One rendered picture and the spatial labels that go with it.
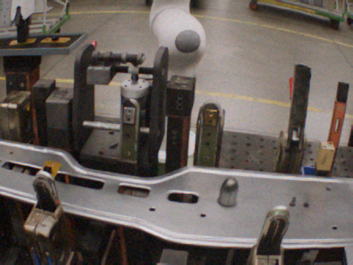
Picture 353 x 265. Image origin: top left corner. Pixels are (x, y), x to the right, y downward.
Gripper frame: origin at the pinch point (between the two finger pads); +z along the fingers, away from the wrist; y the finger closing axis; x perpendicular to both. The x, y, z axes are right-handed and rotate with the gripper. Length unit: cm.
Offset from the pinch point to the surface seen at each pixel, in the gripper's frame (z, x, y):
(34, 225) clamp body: 14, 18, 60
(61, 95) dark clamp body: 10.9, 16.5, 18.8
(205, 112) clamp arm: 10, 47, 28
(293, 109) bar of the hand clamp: 6, 64, 33
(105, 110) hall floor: 119, 4, -193
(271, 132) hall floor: 119, 121, -166
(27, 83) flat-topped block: 13.0, 2.9, 5.2
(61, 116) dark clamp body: 14.1, 17.1, 22.4
